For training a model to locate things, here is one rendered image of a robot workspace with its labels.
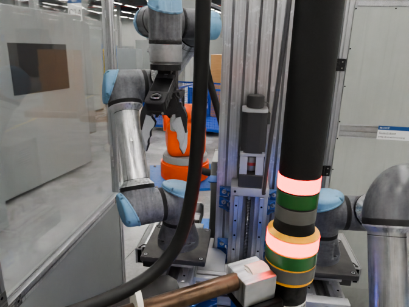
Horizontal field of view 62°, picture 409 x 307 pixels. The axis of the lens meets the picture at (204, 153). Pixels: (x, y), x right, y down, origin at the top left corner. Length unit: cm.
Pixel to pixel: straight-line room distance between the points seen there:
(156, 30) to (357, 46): 150
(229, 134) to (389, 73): 118
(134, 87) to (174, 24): 46
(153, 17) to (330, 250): 90
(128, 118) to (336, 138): 136
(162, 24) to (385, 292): 72
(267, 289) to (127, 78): 99
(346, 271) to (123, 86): 95
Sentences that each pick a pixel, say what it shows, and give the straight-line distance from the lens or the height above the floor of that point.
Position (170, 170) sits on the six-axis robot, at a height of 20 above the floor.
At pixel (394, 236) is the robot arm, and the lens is 81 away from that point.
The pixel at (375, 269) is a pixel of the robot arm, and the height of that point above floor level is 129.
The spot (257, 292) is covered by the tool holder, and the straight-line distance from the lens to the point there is 29.
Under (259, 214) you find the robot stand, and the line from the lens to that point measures 126.
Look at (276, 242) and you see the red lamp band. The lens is 29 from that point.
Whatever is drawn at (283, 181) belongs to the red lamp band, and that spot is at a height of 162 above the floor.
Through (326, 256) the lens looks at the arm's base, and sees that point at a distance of 124.
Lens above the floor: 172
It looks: 17 degrees down
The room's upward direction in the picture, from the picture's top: 2 degrees clockwise
